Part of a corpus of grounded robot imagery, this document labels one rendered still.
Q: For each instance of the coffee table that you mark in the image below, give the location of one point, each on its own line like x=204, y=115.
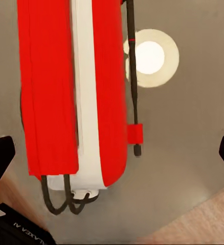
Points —
x=180, y=81

